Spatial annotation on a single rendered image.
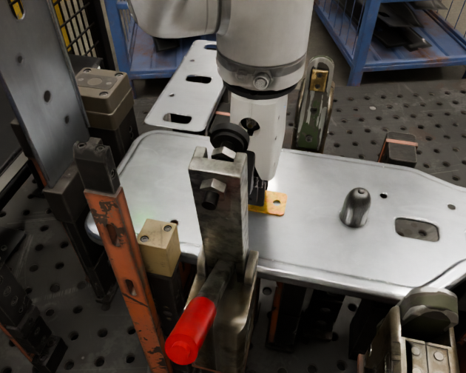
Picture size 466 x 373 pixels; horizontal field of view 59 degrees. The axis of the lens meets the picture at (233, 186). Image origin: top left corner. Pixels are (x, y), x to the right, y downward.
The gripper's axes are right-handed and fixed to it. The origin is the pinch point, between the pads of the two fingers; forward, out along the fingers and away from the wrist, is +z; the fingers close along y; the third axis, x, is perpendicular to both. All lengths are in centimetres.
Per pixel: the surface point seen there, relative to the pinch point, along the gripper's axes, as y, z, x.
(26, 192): 17, 33, 56
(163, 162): 4.2, 3.0, 13.9
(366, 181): 6.9, 3.0, -14.3
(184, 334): -25.5, -12.0, -0.2
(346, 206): -0.9, 0.3, -11.4
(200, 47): 37.8, 3.1, 18.2
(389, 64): 194, 85, -44
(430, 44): 227, 86, -69
